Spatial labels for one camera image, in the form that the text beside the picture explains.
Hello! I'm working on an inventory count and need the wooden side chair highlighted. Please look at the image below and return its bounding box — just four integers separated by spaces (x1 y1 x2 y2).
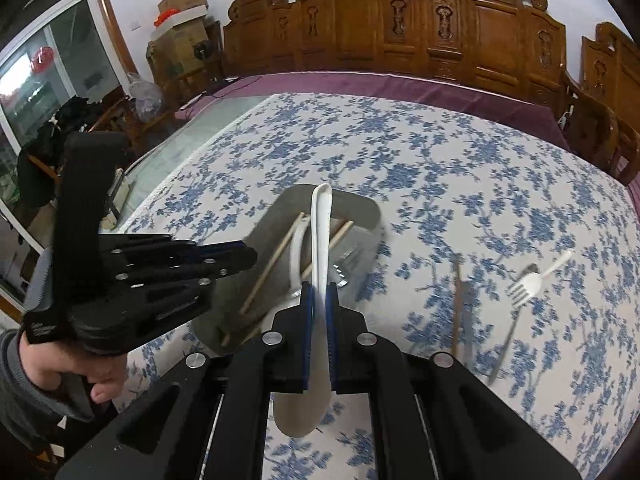
22 96 175 182

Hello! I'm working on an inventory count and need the carved wooden sofa bench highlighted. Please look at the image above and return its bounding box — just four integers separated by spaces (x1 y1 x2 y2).
224 0 566 116

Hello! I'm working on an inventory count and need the white plastic spoon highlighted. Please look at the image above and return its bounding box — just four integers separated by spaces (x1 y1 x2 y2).
288 216 310 298
273 183 332 438

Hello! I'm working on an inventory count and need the carved wooden armchair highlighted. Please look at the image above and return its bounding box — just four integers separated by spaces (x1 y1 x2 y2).
563 22 639 185

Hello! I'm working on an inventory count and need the white plastic fork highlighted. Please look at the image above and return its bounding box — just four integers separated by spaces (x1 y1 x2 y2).
506 249 574 309

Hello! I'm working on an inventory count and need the person left hand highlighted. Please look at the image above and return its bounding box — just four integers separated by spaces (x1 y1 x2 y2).
18 334 128 404

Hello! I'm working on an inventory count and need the grey sleeve forearm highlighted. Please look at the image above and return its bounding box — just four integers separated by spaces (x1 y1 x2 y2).
1 330 96 452

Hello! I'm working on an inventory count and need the glass sliding door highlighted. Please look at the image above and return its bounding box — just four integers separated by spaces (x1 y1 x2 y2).
1 0 136 310

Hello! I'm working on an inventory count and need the grey plastic bag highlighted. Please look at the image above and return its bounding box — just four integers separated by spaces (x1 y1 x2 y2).
127 73 165 124

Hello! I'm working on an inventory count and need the metal smiley spoon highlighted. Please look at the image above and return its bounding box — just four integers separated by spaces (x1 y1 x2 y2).
330 246 362 288

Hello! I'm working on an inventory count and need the metal rectangular tray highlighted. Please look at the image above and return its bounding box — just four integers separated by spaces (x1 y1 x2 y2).
192 184 383 354

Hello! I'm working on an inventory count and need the lower cardboard box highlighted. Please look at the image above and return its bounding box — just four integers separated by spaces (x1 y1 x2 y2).
145 18 221 86

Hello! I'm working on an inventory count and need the blue floral tablecloth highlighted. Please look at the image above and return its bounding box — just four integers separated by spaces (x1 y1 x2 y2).
124 93 639 479

